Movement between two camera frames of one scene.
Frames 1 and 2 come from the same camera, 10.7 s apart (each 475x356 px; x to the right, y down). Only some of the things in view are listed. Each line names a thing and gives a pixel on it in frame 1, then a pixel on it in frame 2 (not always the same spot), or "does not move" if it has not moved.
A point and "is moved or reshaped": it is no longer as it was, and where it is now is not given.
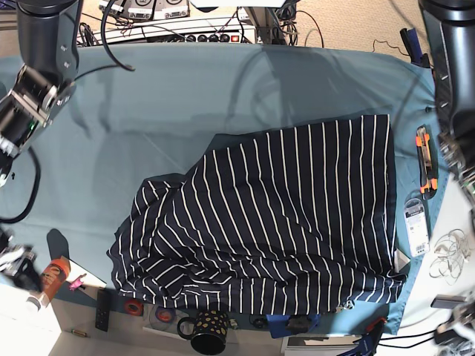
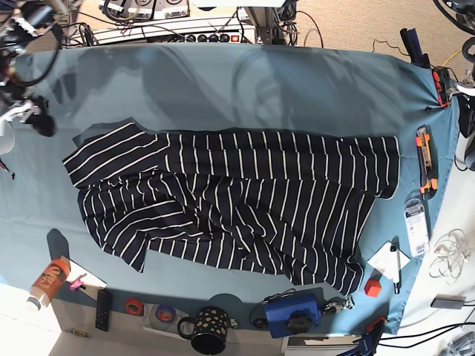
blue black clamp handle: [410, 39] does not move
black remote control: [102, 309] does not move
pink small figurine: [77, 283] does not move
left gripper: [18, 262] -> [41, 121]
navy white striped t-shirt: [295, 220] is moved or reshaped
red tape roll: [133, 307] does not move
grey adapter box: [448, 302] does not move
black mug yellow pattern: [207, 331] does not move
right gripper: [456, 336] -> [466, 108]
